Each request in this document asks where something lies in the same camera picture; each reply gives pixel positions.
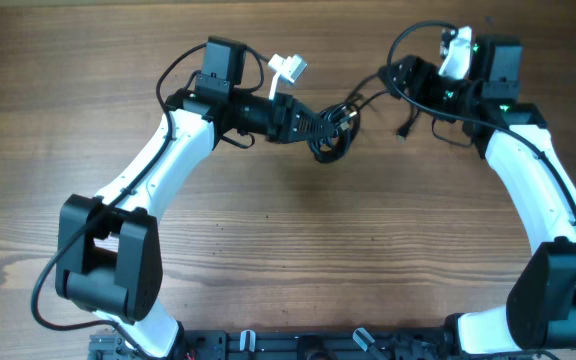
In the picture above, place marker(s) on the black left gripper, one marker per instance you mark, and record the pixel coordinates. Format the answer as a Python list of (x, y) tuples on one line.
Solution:
[(287, 104)]

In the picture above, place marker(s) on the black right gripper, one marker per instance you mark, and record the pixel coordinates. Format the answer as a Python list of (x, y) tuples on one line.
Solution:
[(412, 67)]

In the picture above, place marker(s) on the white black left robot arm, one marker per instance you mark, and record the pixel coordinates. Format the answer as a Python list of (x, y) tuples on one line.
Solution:
[(109, 260)]

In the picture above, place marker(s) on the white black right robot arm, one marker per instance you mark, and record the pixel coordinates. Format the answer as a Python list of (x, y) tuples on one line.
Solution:
[(477, 84)]

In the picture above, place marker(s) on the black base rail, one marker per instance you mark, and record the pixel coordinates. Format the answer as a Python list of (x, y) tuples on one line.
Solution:
[(399, 344)]

